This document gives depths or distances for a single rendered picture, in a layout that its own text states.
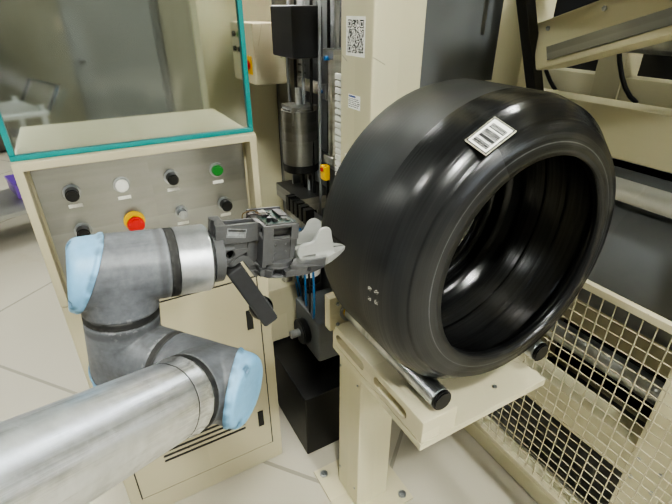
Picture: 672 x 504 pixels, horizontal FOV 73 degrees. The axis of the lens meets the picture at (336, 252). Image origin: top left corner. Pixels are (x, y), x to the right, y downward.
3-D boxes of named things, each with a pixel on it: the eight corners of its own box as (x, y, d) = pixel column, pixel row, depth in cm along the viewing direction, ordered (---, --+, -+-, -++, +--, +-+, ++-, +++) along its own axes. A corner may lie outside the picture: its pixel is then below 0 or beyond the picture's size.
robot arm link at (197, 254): (183, 308, 57) (167, 273, 64) (221, 301, 59) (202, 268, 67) (180, 243, 53) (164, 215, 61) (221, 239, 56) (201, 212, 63)
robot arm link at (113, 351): (145, 425, 55) (136, 338, 51) (75, 398, 59) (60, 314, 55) (194, 382, 64) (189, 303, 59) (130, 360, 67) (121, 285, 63)
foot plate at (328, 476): (313, 473, 172) (313, 469, 171) (372, 443, 183) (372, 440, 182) (349, 536, 151) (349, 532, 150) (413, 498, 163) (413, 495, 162)
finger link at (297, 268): (330, 261, 66) (274, 270, 62) (329, 270, 66) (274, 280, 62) (316, 248, 69) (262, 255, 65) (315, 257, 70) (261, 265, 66)
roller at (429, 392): (348, 298, 111) (360, 303, 114) (338, 313, 112) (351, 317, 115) (443, 390, 84) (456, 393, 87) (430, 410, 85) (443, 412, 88)
